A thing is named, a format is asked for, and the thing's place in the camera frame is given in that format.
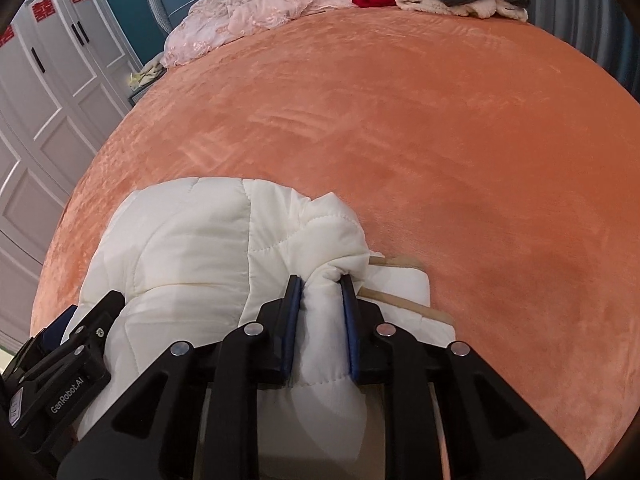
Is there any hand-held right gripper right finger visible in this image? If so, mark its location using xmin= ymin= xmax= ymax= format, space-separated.
xmin=339 ymin=274 xmax=586 ymax=480

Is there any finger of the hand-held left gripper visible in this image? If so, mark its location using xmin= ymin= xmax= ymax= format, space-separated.
xmin=2 ymin=312 xmax=76 ymax=378
xmin=62 ymin=290 xmax=126 ymax=356

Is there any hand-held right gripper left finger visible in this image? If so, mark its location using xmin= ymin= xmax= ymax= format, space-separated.
xmin=57 ymin=275 xmax=304 ymax=480

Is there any white quilted jacket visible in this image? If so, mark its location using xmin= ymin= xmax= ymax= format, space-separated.
xmin=75 ymin=176 xmax=457 ymax=480

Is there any orange plush blanket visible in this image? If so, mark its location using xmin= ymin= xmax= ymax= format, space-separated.
xmin=30 ymin=2 xmax=640 ymax=480

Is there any white panelled wardrobe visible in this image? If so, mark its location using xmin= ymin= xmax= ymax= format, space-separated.
xmin=0 ymin=0 xmax=143 ymax=346

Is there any pale yellow cloth bundle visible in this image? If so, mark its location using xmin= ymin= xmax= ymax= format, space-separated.
xmin=127 ymin=57 xmax=166 ymax=92

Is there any pink lace garment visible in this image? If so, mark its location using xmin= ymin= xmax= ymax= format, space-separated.
xmin=164 ymin=0 xmax=386 ymax=68

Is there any cream fleece garment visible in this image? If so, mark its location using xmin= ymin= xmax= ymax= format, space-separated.
xmin=396 ymin=0 xmax=530 ymax=22

